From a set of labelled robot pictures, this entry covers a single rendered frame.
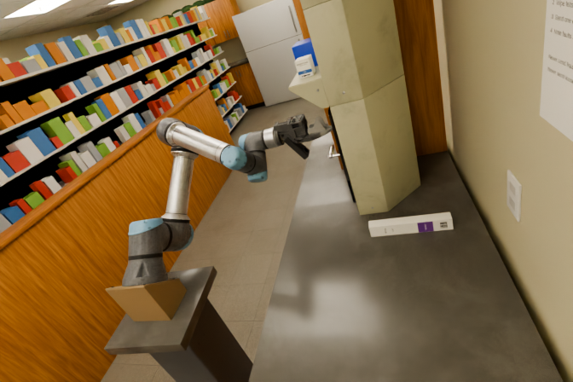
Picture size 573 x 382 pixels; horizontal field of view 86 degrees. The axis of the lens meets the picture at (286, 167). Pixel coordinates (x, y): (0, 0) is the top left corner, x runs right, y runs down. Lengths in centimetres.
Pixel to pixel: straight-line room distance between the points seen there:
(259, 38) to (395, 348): 571
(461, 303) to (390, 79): 69
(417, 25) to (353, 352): 113
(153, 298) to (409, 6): 138
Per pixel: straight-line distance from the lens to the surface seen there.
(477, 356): 92
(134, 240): 124
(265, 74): 628
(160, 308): 123
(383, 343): 94
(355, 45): 99
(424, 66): 140
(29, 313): 246
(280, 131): 113
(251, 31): 618
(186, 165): 135
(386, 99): 110
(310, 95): 103
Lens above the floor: 175
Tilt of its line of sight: 27 degrees down
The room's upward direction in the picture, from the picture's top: 21 degrees counter-clockwise
